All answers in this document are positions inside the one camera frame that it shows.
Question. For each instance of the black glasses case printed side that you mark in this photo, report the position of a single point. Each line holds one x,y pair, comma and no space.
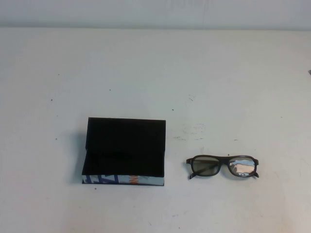
121,136

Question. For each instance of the black framed glasses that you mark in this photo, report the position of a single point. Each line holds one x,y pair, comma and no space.
201,166

